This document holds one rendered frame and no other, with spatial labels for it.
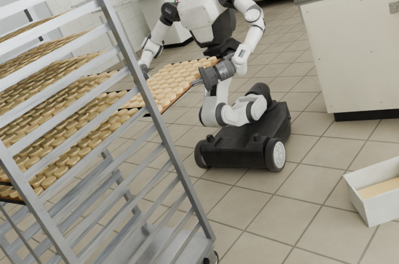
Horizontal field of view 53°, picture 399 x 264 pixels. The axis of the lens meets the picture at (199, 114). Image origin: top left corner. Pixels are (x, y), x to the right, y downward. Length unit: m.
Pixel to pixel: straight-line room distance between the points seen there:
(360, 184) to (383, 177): 0.12
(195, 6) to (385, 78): 1.20
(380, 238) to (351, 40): 1.15
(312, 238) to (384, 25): 1.23
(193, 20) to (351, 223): 1.36
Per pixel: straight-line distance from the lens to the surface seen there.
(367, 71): 2.62
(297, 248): 2.02
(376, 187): 2.16
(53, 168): 1.50
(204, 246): 1.97
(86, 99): 1.46
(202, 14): 2.32
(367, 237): 2.00
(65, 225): 1.95
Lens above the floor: 1.41
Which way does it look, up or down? 23 degrees down
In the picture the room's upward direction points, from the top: 22 degrees counter-clockwise
